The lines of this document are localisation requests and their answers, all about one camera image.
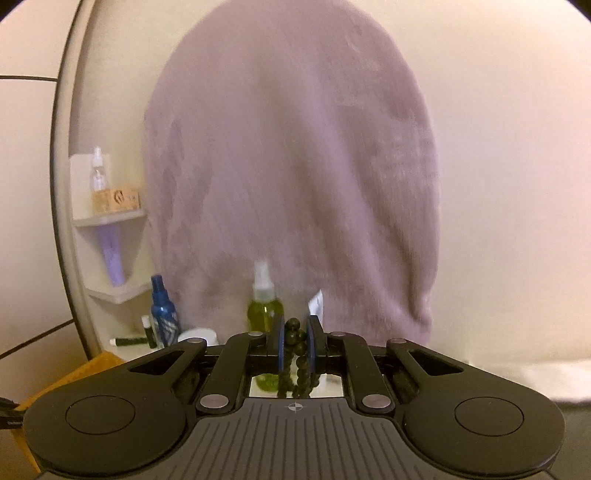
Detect black metal frame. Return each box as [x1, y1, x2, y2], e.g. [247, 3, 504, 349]
[0, 0, 100, 366]

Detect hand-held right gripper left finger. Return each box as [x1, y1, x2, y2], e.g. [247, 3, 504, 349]
[126, 315, 284, 414]

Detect white cream jar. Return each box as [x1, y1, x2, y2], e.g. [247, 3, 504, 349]
[177, 327, 219, 348]

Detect yellow plastic tray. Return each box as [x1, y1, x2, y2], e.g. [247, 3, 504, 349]
[13, 350, 128, 476]

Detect clear spray bottle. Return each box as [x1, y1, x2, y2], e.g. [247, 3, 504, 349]
[89, 147, 108, 193]

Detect dark beaded necklace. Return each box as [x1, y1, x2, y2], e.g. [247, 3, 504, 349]
[276, 317, 311, 399]

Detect green liquid spray bottle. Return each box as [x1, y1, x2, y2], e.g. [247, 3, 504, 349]
[246, 260, 287, 394]

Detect small cardboard box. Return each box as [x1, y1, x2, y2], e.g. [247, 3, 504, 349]
[92, 186, 141, 213]

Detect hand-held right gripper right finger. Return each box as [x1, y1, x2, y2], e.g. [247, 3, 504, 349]
[306, 315, 465, 413]

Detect purple tube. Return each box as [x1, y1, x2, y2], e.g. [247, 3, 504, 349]
[96, 226, 127, 287]

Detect blue plastic bottle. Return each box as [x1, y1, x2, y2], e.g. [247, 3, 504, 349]
[150, 274, 181, 350]

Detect purple fuzzy cloth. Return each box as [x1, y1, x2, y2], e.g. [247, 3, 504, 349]
[140, 0, 440, 357]

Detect white corner shelf unit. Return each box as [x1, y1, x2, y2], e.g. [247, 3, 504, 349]
[68, 151, 155, 361]

